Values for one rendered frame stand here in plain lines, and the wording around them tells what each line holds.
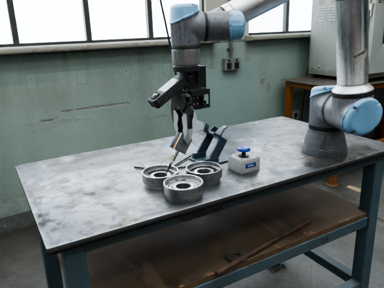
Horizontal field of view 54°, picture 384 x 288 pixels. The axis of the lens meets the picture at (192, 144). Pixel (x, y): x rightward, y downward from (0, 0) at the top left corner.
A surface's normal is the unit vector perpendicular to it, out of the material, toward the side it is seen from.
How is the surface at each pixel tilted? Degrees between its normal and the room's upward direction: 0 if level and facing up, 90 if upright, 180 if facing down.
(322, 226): 0
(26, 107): 90
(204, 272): 0
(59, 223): 0
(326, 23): 90
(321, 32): 90
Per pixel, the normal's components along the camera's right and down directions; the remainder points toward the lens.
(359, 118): 0.23, 0.40
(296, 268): -0.04, -0.95
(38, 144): 0.50, 0.24
